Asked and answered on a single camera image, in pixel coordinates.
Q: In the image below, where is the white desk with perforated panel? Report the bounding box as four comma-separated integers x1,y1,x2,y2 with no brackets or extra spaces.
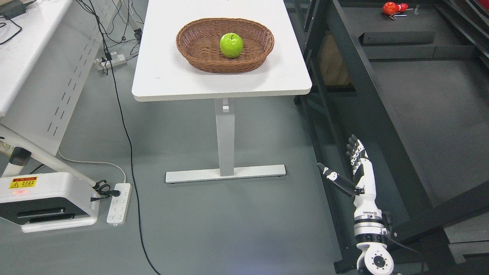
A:
0,0,123,157

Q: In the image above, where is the black power adapter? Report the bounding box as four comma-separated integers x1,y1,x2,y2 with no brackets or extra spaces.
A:
0,0,26,19

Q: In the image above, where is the red toy fruit on shelf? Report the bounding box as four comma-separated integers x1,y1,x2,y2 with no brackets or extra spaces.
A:
381,2,409,16

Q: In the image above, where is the black metal shelf rack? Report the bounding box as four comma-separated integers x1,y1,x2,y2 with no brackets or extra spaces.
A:
285,0,488,275

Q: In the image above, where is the brown wicker basket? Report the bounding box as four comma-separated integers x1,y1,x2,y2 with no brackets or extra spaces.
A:
176,18,275,73

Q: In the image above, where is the white pedestal table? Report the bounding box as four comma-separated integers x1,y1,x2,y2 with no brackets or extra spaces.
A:
132,0,312,183

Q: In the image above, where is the white machine with warning label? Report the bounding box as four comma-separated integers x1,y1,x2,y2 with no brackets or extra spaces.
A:
0,124,111,233

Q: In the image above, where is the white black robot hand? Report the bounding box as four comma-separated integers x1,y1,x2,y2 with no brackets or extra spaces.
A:
317,134,382,220

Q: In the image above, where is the white power strip near machine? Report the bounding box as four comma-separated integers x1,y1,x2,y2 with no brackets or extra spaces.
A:
106,183,132,226

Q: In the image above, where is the white power strip far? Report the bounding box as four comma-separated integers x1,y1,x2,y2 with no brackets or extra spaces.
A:
93,52,127,71

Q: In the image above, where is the green apple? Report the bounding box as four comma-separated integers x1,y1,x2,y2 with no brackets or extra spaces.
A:
219,33,243,58

